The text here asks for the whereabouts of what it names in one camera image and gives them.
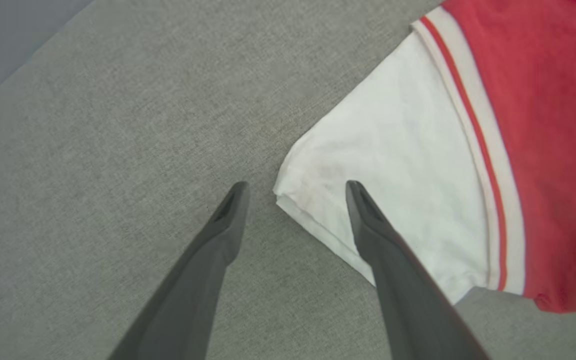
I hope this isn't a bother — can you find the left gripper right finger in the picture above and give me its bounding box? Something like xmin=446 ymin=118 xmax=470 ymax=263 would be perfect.
xmin=345 ymin=180 xmax=492 ymax=360

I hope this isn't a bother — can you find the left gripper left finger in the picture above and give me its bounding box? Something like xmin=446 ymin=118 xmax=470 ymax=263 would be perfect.
xmin=108 ymin=181 xmax=251 ymax=360

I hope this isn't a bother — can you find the red and white t-shirt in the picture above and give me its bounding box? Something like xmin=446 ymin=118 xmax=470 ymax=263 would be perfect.
xmin=273 ymin=0 xmax=576 ymax=314

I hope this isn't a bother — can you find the grey fabric sofa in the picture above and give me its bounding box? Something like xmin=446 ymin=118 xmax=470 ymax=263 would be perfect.
xmin=0 ymin=0 xmax=576 ymax=360

